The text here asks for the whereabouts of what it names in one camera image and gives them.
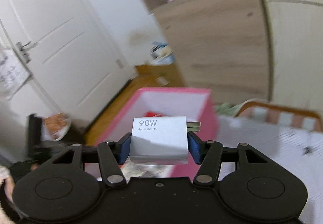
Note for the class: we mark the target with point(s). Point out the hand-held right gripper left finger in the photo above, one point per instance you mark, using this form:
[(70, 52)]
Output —
[(125, 149)]

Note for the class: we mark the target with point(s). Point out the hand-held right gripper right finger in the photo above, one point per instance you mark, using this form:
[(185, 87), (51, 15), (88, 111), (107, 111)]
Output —
[(195, 149)]

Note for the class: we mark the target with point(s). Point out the pink cardboard box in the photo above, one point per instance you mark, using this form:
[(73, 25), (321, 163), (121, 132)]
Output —
[(205, 123)]

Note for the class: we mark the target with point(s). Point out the large white charger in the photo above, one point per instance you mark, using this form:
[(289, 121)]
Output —
[(159, 143)]

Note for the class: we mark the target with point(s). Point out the orange and white packet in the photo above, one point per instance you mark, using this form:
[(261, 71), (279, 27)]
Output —
[(57, 127)]

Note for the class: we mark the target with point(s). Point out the red patterned box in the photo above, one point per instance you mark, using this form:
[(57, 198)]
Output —
[(154, 114)]

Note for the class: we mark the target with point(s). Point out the light green blanket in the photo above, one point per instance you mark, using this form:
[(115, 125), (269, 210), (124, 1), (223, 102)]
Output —
[(225, 110)]

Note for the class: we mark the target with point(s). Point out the white paper sheet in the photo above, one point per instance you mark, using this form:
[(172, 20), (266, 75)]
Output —
[(11, 75)]

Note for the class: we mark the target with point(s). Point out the grey patterned sheet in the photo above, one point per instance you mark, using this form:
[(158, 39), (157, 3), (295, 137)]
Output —
[(277, 143)]

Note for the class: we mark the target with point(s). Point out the wooden shelf unit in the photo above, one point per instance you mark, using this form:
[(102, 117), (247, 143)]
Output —
[(214, 50)]

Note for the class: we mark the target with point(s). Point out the white door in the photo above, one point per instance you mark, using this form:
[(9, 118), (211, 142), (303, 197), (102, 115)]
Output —
[(63, 37)]

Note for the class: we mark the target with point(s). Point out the blue plastic bag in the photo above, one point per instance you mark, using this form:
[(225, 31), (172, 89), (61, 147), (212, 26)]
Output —
[(162, 52)]

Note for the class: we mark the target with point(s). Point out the light wood wardrobe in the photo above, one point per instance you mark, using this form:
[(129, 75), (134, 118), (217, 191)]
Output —
[(297, 50)]

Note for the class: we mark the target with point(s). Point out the wooden frame rim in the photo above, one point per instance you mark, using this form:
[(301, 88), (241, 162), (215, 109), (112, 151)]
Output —
[(277, 107)]

